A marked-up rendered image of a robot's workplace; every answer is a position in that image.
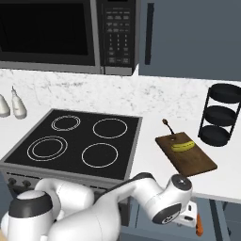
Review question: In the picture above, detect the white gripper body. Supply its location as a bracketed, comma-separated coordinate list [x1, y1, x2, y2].
[177, 201, 200, 229]

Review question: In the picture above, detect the brown wooden cutting board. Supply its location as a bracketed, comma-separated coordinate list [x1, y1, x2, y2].
[154, 131, 218, 178]

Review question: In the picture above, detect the yellow-green cucumber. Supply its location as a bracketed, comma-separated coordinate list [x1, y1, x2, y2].
[170, 140, 196, 153]

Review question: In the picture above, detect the orange stick-shaped object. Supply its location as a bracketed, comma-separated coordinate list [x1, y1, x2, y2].
[195, 213, 204, 237]

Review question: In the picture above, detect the blue-grey base cupboard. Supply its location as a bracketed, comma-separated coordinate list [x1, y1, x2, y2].
[120, 196, 241, 241]

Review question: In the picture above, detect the black three-tier stand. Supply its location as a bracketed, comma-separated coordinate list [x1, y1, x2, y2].
[197, 82, 241, 148]

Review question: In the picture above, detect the black glass hob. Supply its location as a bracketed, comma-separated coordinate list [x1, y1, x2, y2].
[0, 108, 144, 182]

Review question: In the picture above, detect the silver oven front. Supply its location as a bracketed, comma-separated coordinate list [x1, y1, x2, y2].
[0, 162, 134, 228]

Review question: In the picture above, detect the white bottle with pointed cap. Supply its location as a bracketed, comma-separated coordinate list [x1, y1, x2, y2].
[10, 86, 28, 121]

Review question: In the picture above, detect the black and silver microwave oven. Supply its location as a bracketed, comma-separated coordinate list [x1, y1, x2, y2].
[0, 0, 142, 76]

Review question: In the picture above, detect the blue-grey wall cupboard door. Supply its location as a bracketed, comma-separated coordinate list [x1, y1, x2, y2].
[138, 0, 241, 82]

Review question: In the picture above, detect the dark cupboard door handle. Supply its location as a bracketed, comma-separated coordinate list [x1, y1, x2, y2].
[144, 2, 155, 66]

